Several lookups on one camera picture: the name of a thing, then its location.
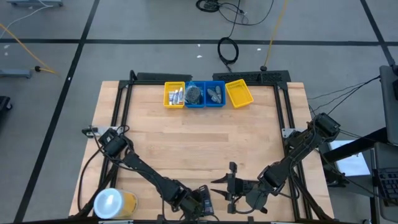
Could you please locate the grey laptop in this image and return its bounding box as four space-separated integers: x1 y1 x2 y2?
373 141 398 222

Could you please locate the blue plastic basket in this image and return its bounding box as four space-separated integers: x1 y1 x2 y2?
185 80 206 109
204 80 227 108

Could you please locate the black floor cable bundle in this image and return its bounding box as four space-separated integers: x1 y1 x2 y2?
195 0 274 32

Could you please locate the grey equipment housing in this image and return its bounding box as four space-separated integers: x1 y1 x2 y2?
379 64 398 146

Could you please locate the black hanging cable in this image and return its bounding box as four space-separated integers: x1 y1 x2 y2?
216 0 241 73

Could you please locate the black caster wheel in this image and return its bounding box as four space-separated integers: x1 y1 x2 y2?
0 95 13 112

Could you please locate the black mesh sponge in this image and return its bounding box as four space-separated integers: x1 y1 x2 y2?
185 85 202 105

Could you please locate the grey equipment foot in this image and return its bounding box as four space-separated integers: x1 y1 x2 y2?
7 0 65 7
0 68 32 78

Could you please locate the yellow canister with white lid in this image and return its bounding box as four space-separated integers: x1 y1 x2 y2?
93 187 139 220

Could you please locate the silver mounting bracket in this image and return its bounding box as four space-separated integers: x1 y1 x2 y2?
281 128 307 139
82 126 121 138

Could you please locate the dark blue shave butter tube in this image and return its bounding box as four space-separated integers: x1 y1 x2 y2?
198 184 215 217

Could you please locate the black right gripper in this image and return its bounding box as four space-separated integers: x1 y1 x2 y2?
210 162 259 214

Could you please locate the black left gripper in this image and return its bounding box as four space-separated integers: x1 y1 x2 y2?
169 185 205 221

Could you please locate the yellow hanging cable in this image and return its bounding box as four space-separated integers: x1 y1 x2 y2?
260 0 289 72

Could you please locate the black flat plate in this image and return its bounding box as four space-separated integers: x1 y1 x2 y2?
136 72 193 83

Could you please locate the white board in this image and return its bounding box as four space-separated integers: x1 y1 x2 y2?
328 139 371 177

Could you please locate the black perforated plate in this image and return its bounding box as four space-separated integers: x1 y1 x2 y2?
212 70 292 85

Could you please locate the yellow plastic basket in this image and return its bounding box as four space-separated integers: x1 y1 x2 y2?
224 78 254 110
163 81 186 109

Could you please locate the yellow floor cable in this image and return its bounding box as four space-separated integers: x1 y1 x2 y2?
0 22 59 75

